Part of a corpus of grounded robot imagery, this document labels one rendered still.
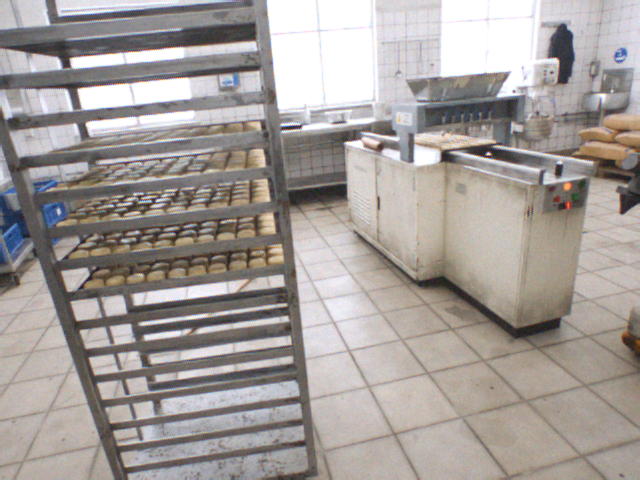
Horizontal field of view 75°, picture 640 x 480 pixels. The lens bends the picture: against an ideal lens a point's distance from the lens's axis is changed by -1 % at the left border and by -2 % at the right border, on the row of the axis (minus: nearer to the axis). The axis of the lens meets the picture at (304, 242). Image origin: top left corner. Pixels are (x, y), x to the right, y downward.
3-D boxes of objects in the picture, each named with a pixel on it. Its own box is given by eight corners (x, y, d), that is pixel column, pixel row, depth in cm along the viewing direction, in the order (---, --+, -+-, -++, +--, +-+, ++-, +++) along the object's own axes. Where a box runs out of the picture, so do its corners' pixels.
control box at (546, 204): (536, 212, 193) (539, 182, 188) (578, 204, 198) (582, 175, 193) (542, 214, 189) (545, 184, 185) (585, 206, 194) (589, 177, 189)
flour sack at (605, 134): (604, 144, 491) (606, 130, 486) (576, 140, 530) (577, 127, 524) (653, 138, 504) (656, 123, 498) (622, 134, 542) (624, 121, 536)
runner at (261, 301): (298, 296, 122) (297, 287, 121) (299, 301, 120) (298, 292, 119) (73, 326, 118) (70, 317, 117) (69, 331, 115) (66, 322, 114)
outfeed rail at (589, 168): (396, 136, 373) (396, 128, 370) (399, 136, 373) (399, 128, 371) (592, 176, 189) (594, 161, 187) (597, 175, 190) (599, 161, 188)
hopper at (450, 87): (404, 103, 264) (404, 79, 259) (481, 95, 275) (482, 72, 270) (428, 103, 237) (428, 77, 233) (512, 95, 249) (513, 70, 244)
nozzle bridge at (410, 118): (392, 158, 276) (391, 104, 264) (487, 145, 291) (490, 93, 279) (416, 165, 246) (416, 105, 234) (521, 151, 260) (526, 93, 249)
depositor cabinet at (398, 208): (349, 234, 392) (344, 143, 363) (419, 222, 407) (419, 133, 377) (416, 293, 275) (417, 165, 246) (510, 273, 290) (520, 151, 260)
